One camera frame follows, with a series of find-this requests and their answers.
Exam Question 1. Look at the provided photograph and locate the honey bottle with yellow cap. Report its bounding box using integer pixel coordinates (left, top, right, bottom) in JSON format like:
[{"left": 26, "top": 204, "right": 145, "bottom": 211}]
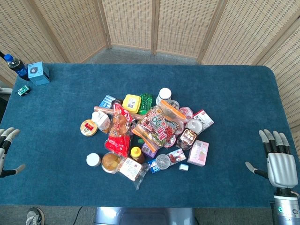
[{"left": 130, "top": 146, "right": 146, "bottom": 164}]

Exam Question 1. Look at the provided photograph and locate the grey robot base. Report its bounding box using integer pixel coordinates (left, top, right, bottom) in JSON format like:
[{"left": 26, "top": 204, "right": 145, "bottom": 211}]
[{"left": 93, "top": 207, "right": 195, "bottom": 225}]

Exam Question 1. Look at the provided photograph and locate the yellow lidded box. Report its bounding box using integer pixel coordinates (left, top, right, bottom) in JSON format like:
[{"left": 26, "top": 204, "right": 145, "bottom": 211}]
[{"left": 122, "top": 94, "right": 142, "bottom": 114}]

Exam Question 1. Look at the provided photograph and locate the clear cup of amber jelly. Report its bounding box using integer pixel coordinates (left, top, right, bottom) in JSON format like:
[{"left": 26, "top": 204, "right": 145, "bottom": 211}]
[{"left": 101, "top": 152, "right": 122, "bottom": 174}]

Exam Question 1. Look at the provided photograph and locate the black cable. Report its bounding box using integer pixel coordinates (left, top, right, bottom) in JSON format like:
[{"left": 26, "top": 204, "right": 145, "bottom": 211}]
[{"left": 73, "top": 206, "right": 83, "bottom": 225}]

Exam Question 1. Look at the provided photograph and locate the green foil packet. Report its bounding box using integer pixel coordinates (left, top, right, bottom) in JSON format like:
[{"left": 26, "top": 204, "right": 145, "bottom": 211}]
[{"left": 138, "top": 93, "right": 154, "bottom": 115}]

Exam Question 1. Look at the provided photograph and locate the dark brown snack pouch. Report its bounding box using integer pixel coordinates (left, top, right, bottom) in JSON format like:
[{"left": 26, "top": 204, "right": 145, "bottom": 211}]
[{"left": 176, "top": 127, "right": 198, "bottom": 150}]

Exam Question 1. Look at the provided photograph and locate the pink sealed pudding cup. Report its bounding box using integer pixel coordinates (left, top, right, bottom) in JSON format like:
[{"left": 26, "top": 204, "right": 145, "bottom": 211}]
[{"left": 178, "top": 106, "right": 194, "bottom": 123}]

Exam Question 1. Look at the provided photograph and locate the grey sneaker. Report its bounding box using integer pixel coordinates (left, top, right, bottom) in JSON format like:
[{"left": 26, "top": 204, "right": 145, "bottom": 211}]
[{"left": 25, "top": 207, "right": 45, "bottom": 225}]

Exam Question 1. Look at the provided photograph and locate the dark bottle with blue cap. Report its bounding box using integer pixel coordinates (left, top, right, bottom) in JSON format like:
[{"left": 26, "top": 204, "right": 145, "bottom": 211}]
[{"left": 4, "top": 54, "right": 30, "bottom": 82}]

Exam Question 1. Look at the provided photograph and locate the blue and white snack packet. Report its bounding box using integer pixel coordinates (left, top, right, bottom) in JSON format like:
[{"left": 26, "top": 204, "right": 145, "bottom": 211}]
[{"left": 147, "top": 159, "right": 165, "bottom": 174}]

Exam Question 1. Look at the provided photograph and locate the white packet in clear wrap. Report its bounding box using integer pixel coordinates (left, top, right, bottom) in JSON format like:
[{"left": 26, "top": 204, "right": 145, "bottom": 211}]
[{"left": 118, "top": 157, "right": 150, "bottom": 190}]

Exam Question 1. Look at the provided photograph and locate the light blue cardboard box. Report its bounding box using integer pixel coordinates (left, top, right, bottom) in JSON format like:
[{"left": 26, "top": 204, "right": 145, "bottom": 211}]
[{"left": 27, "top": 61, "right": 51, "bottom": 86}]

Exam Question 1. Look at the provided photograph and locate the small white milk carton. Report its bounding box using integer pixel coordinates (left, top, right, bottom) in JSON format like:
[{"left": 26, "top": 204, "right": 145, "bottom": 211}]
[{"left": 91, "top": 111, "right": 111, "bottom": 134}]

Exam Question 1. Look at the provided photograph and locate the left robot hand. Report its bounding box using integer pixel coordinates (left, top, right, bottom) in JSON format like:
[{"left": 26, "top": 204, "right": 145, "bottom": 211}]
[{"left": 0, "top": 127, "right": 26, "bottom": 179}]

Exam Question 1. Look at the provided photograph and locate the blue table cloth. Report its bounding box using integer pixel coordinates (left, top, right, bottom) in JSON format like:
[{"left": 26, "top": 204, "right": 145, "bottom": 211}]
[{"left": 0, "top": 63, "right": 300, "bottom": 208}]

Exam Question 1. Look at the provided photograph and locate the brown cylindrical roll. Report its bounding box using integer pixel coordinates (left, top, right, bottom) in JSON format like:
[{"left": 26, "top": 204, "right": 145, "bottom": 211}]
[{"left": 93, "top": 105, "right": 145, "bottom": 120}]

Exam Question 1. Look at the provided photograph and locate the purple small box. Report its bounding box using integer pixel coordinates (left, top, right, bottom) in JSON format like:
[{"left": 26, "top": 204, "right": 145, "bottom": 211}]
[{"left": 141, "top": 142, "right": 158, "bottom": 159}]

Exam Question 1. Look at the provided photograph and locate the red and white snack packet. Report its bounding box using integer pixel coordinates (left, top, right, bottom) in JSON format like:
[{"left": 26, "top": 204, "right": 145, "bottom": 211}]
[{"left": 166, "top": 148, "right": 187, "bottom": 166}]

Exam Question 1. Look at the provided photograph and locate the woven folding screen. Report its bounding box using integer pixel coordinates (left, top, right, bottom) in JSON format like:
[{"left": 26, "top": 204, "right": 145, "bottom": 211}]
[{"left": 0, "top": 0, "right": 300, "bottom": 132}]

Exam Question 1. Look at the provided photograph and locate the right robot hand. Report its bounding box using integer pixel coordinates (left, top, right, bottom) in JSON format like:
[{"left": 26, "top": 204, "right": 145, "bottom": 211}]
[{"left": 245, "top": 128, "right": 299, "bottom": 188}]

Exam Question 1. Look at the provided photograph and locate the large red date snack bag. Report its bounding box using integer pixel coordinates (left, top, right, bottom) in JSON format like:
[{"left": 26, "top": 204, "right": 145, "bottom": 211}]
[{"left": 132, "top": 100, "right": 186, "bottom": 152}]

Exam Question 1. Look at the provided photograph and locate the white and red box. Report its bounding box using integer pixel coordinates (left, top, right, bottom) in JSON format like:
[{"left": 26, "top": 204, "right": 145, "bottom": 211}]
[{"left": 192, "top": 109, "right": 215, "bottom": 131}]

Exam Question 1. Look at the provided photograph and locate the pink box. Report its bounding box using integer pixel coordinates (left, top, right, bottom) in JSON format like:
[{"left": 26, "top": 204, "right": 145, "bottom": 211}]
[{"left": 187, "top": 140, "right": 210, "bottom": 166}]

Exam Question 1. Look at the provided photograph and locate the blue and white small box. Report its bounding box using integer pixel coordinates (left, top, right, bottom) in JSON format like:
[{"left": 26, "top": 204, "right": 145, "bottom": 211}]
[{"left": 98, "top": 94, "right": 117, "bottom": 109}]

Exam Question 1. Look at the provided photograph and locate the small green packet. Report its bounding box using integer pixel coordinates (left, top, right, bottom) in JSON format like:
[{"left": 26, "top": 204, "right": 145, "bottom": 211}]
[{"left": 17, "top": 85, "right": 30, "bottom": 97}]

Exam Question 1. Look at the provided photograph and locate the white bottle with white cap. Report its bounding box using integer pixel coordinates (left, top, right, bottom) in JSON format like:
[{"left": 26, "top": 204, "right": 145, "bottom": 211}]
[{"left": 156, "top": 87, "right": 173, "bottom": 106}]

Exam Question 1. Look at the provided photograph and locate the round red and cream tin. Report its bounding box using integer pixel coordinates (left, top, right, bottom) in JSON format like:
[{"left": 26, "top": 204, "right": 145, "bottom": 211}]
[{"left": 80, "top": 119, "right": 98, "bottom": 137}]

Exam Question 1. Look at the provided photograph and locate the white lid jar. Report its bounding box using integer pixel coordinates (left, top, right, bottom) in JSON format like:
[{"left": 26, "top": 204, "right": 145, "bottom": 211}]
[{"left": 86, "top": 153, "right": 102, "bottom": 167}]

